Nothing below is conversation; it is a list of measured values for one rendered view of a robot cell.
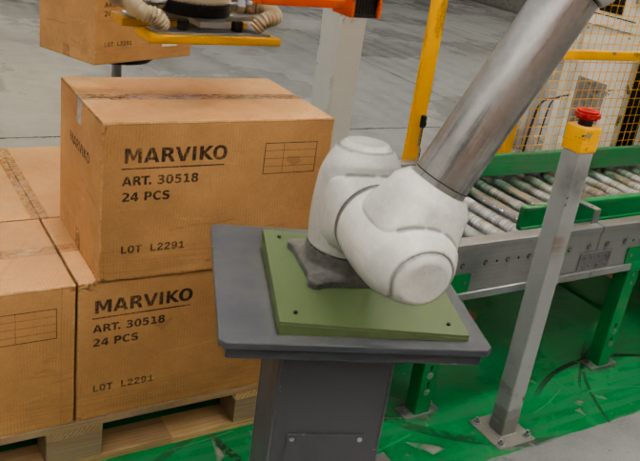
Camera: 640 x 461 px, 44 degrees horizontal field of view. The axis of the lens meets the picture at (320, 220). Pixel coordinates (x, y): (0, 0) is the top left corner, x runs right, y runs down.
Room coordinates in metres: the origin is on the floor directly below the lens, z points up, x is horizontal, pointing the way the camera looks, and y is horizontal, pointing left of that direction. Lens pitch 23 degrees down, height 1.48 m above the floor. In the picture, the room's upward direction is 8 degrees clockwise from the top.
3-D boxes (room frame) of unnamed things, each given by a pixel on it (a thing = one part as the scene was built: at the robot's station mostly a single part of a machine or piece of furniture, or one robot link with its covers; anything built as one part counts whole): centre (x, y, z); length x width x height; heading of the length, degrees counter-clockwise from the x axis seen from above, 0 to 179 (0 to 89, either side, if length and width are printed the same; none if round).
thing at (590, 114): (2.07, -0.66, 1.02); 0.07 x 0.07 x 0.04
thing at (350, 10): (1.94, -0.01, 1.24); 0.09 x 0.08 x 0.05; 34
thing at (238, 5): (1.98, 0.38, 1.17); 0.34 x 0.25 x 0.06; 124
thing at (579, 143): (2.07, -0.66, 0.50); 0.07 x 0.07 x 1.00; 33
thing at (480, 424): (2.07, -0.66, 0.01); 0.15 x 0.15 x 0.03; 33
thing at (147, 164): (1.99, 0.36, 0.74); 0.60 x 0.40 x 0.40; 122
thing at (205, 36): (1.91, 0.33, 1.13); 0.34 x 0.10 x 0.05; 124
